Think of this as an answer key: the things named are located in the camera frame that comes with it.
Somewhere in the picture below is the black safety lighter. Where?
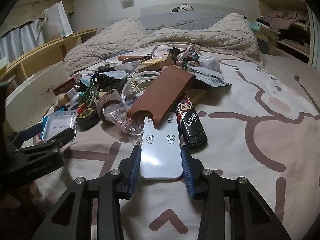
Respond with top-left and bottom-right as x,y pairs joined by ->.
176,94 -> 208,148

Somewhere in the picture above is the brown leather pouch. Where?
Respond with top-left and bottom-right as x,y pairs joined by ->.
127,65 -> 195,129

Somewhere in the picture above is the brown wooden box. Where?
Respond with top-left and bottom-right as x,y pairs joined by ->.
137,58 -> 173,73

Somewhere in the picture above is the pile of clothes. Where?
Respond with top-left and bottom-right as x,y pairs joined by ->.
265,11 -> 310,54

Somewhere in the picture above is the tan tape roll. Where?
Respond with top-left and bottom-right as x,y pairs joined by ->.
57,93 -> 71,106

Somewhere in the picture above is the white headband hat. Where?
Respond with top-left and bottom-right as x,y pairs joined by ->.
171,4 -> 194,12

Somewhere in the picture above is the grey curtain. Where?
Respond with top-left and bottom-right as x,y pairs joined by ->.
1,19 -> 47,62

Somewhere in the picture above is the white tote bag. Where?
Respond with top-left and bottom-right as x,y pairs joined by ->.
42,2 -> 73,41

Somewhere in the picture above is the cartoon print bedsheet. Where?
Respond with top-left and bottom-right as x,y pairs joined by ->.
33,55 -> 319,239

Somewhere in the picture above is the white shoe box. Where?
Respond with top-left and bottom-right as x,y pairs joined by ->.
5,61 -> 67,132

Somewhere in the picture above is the black round tin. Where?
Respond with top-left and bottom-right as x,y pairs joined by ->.
76,107 -> 100,131

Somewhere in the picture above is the beige textured blanket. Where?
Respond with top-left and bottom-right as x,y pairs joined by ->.
63,13 -> 263,76

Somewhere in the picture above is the wooden shelf unit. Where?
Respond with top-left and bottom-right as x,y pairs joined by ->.
1,29 -> 97,85

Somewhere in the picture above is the red cigarette box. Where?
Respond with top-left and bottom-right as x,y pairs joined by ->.
53,73 -> 81,96

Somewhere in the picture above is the white remote control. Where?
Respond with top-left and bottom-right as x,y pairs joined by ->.
140,112 -> 183,180

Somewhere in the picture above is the grey duvet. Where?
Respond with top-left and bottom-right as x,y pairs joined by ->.
107,9 -> 228,32

